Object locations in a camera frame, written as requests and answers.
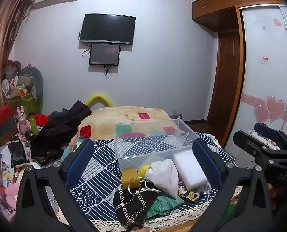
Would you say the wooden door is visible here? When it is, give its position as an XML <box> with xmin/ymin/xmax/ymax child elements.
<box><xmin>207</xmin><ymin>30</ymin><xmax>242</xmax><ymax>126</ymax></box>

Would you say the pink bunny toy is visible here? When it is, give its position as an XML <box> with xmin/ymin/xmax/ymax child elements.
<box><xmin>16</xmin><ymin>107</ymin><xmax>31</xmax><ymax>136</ymax></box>

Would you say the black plastic bag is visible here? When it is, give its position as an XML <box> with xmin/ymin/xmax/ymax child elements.
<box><xmin>8</xmin><ymin>141</ymin><xmax>29</xmax><ymax>166</ymax></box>

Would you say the green cloth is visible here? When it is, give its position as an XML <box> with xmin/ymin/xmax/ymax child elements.
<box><xmin>145</xmin><ymin>194</ymin><xmax>185</xmax><ymax>220</ymax></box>

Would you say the clear plastic storage box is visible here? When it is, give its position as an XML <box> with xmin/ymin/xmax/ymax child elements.
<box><xmin>114</xmin><ymin>118</ymin><xmax>200</xmax><ymax>168</ymax></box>

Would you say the floral scrunchie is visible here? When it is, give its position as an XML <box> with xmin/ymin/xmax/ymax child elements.
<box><xmin>178</xmin><ymin>186</ymin><xmax>200</xmax><ymax>201</ymax></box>

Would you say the yellow sponge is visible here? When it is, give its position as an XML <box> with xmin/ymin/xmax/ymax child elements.
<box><xmin>121</xmin><ymin>167</ymin><xmax>140</xmax><ymax>189</ymax></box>

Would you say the green paper bag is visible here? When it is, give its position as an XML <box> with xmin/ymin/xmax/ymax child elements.
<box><xmin>4</xmin><ymin>93</ymin><xmax>41</xmax><ymax>116</ymax></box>

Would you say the red cloth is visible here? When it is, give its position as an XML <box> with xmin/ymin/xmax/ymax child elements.
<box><xmin>35</xmin><ymin>113</ymin><xmax>49</xmax><ymax>127</ymax></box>

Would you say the wooden overhead cabinet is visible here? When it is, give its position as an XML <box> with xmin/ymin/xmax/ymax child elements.
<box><xmin>191</xmin><ymin>0</ymin><xmax>287</xmax><ymax>32</ymax></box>

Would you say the black clothes pile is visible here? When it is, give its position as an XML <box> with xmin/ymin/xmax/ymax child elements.
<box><xmin>30</xmin><ymin>100</ymin><xmax>93</xmax><ymax>167</ymax></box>

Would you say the yellow soft ball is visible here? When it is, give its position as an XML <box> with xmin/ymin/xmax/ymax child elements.
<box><xmin>138</xmin><ymin>165</ymin><xmax>151</xmax><ymax>178</ymax></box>

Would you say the wall television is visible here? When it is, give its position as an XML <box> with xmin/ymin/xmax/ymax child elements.
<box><xmin>79</xmin><ymin>13</ymin><xmax>136</xmax><ymax>45</ymax></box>

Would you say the small wall monitor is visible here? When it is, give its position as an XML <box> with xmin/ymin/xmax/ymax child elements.
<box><xmin>89</xmin><ymin>43</ymin><xmax>121</xmax><ymax>66</ymax></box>

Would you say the white foam block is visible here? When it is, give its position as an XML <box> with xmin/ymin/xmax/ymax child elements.
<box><xmin>173</xmin><ymin>150</ymin><xmax>210</xmax><ymax>190</ymax></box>

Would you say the green cylinder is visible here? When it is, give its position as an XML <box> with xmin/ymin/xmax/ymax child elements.
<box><xmin>29</xmin><ymin>116</ymin><xmax>39</xmax><ymax>136</ymax></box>

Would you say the white cloth pouch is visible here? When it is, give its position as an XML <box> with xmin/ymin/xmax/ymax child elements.
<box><xmin>146</xmin><ymin>159</ymin><xmax>179</xmax><ymax>198</ymax></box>

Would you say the white lace bed trim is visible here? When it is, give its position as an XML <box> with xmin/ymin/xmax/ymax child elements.
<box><xmin>90</xmin><ymin>191</ymin><xmax>241</xmax><ymax>232</ymax></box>

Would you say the red box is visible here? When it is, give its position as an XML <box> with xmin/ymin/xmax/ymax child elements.
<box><xmin>0</xmin><ymin>106</ymin><xmax>16</xmax><ymax>126</ymax></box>

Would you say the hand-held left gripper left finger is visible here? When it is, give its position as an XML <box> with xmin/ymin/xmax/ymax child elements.
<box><xmin>14</xmin><ymin>138</ymin><xmax>98</xmax><ymax>232</ymax></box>

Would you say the black chain bag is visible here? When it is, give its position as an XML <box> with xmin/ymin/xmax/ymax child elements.
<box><xmin>113</xmin><ymin>178</ymin><xmax>161</xmax><ymax>230</ymax></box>

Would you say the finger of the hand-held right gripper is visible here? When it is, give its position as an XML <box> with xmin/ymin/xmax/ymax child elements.
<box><xmin>254</xmin><ymin>122</ymin><xmax>287</xmax><ymax>149</ymax></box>
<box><xmin>233</xmin><ymin>130</ymin><xmax>287</xmax><ymax>167</ymax></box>

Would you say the yellow curved foam tube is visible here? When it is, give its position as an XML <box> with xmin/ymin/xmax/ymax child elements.
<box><xmin>86</xmin><ymin>93</ymin><xmax>114</xmax><ymax>108</ymax></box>

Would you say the striped brown curtain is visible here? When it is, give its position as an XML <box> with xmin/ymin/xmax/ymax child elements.
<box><xmin>0</xmin><ymin>0</ymin><xmax>36</xmax><ymax>116</ymax></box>

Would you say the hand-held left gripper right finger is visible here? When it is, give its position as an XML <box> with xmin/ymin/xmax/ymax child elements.
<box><xmin>189</xmin><ymin>138</ymin><xmax>274</xmax><ymax>232</ymax></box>

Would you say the white heart wardrobe door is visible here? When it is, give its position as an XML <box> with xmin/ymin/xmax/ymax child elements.
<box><xmin>224</xmin><ymin>3</ymin><xmax>287</xmax><ymax>155</ymax></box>

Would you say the grey plush toy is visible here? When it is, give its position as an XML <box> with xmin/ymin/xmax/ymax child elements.
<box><xmin>20</xmin><ymin>65</ymin><xmax>44</xmax><ymax>100</ymax></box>

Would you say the beige patterned blanket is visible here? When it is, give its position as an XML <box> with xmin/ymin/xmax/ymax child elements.
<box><xmin>69</xmin><ymin>106</ymin><xmax>180</xmax><ymax>150</ymax></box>

